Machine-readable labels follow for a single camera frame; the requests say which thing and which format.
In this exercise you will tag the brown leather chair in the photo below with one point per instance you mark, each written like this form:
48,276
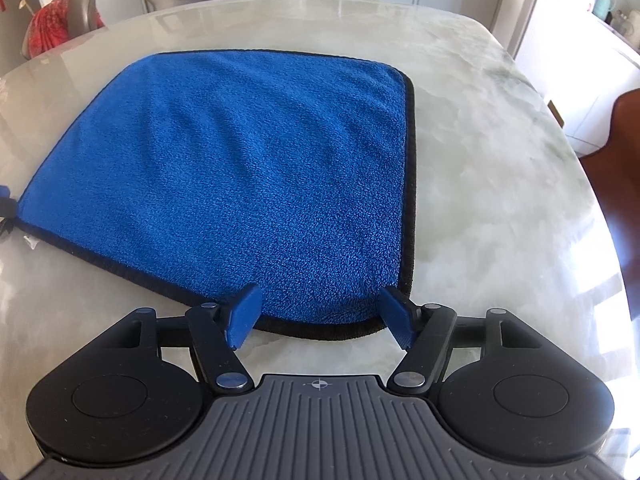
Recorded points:
613,172

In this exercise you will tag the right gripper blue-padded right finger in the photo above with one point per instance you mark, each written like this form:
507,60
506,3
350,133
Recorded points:
424,332

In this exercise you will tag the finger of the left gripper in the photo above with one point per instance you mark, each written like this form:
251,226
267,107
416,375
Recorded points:
7,210

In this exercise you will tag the blue and grey microfibre towel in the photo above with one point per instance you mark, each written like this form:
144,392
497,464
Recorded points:
196,173

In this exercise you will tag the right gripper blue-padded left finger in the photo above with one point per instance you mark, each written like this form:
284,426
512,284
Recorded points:
217,331

